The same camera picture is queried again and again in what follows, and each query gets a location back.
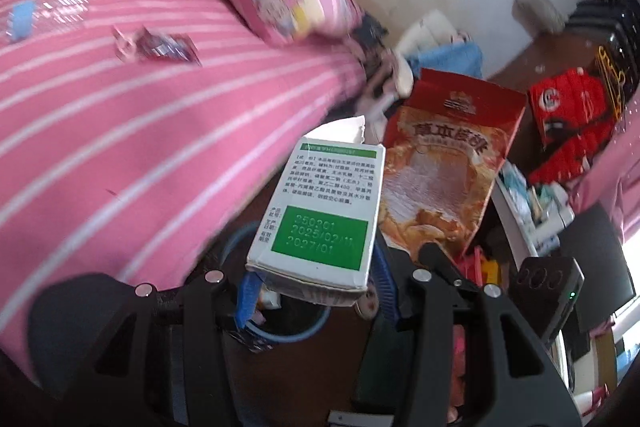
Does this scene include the yellow wire rack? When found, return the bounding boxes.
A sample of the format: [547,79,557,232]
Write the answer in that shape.
[595,46,628,118]

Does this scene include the clear bottle with blue label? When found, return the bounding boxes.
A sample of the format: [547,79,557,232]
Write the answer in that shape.
[2,0,93,43]

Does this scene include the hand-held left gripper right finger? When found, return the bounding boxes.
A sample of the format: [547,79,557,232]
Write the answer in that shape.
[372,247,582,427]

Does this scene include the trash bin with blue rim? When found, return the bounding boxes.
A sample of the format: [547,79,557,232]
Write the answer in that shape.
[220,227,343,353]

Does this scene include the colourful plastic toys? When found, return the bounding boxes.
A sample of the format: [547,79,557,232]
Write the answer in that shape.
[452,244,503,288]

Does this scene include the green and white box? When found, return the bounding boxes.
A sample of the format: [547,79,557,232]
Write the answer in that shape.
[245,116,387,308]

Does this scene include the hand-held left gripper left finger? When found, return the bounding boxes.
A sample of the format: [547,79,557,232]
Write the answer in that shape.
[27,269,266,427]

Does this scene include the pink cloth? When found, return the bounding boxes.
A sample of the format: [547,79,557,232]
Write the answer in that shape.
[570,117,640,248]

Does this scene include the black monitor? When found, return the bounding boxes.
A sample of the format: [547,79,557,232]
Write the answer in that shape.
[560,202,637,333]

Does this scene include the black suitcase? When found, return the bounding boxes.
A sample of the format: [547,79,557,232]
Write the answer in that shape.
[567,0,640,93]

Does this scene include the pink striped bed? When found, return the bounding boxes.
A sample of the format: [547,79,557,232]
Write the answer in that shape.
[0,0,371,378]

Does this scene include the red snack bag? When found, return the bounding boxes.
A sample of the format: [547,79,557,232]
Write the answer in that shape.
[377,67,527,263]

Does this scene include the blue cloth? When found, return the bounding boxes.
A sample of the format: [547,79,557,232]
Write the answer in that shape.
[415,42,483,80]

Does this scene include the purple foil wrapper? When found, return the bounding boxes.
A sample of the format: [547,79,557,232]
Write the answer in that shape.
[111,26,202,67]

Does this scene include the grey bag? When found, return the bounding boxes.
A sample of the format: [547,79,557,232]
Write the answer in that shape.
[515,0,568,35]

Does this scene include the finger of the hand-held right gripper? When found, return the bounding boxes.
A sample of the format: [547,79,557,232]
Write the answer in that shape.
[417,242,484,296]

